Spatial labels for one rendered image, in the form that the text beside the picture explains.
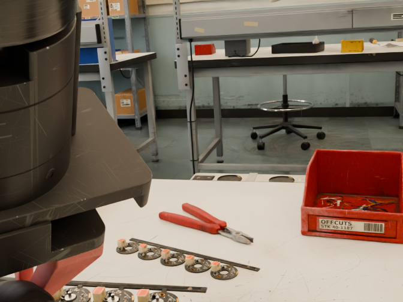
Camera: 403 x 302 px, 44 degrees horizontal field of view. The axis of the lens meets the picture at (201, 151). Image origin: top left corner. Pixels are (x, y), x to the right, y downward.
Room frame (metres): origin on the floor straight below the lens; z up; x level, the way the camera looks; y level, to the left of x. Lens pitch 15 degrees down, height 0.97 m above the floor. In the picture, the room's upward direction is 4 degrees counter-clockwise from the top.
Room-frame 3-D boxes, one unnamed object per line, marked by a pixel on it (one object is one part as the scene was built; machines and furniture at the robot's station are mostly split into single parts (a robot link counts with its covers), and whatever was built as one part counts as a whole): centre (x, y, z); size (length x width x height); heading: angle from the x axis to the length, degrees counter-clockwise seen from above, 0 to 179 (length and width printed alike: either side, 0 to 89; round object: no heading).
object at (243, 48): (2.67, -0.23, 0.80); 0.15 x 0.12 x 0.10; 165
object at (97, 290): (0.27, 0.07, 0.82); 0.01 x 0.01 x 0.01; 78
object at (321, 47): (2.66, -0.55, 0.77); 0.24 x 0.16 x 0.04; 60
